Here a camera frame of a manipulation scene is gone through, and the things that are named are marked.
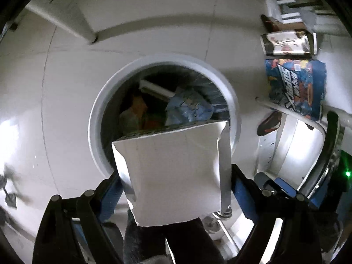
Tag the blue white plastic pouch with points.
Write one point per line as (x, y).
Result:
(187, 106)

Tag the white round trash bin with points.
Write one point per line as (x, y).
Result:
(171, 72)

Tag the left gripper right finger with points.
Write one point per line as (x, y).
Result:
(298, 240)

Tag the orange white plastic bag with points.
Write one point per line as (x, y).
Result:
(131, 119)

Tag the dark trouser leg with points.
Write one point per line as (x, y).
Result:
(184, 242)

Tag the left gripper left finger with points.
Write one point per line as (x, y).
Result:
(73, 226)

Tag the black red slipper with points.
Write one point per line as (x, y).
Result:
(270, 124)

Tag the chrome dumbbell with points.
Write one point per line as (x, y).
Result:
(214, 222)

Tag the liquor gift box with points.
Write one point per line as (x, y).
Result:
(294, 43)

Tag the long white printed box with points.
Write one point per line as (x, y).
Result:
(156, 89)

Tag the white plastic stool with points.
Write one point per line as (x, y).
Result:
(311, 15)

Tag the blue snack carton box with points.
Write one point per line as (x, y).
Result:
(297, 85)

